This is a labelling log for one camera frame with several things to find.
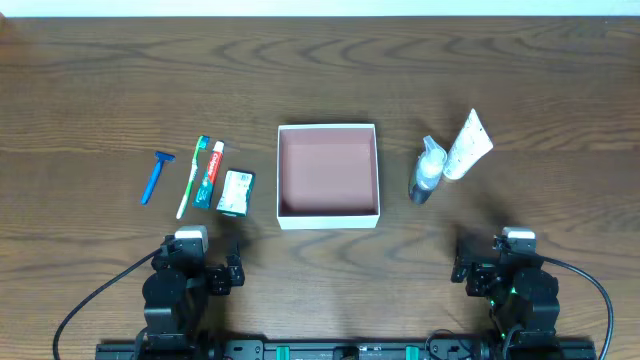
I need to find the red green toothpaste tube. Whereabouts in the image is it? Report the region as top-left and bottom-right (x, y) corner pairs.
(193, 141), (225, 209)

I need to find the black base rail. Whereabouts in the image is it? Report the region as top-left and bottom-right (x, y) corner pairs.
(94, 337), (599, 360)

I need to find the blue disposable razor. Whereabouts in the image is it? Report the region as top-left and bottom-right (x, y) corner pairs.
(140, 151), (175, 206)

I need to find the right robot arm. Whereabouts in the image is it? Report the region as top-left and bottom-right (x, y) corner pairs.
(451, 236), (560, 347)

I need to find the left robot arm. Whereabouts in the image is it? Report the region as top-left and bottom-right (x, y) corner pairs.
(136, 235), (245, 356)

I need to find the clear foam soap pump bottle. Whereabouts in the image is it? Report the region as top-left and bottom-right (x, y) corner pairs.
(408, 136), (447, 205)

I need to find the white box with pink interior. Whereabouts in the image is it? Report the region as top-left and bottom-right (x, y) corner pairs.
(276, 123), (381, 230)

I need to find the white lotion tube gold cap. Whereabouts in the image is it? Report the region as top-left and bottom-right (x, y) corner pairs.
(443, 109), (494, 181)

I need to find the green and white toothbrush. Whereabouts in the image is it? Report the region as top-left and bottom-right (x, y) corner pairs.
(175, 135), (210, 220)

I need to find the green wrapped soap bar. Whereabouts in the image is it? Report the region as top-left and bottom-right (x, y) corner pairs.
(216, 170), (255, 217)

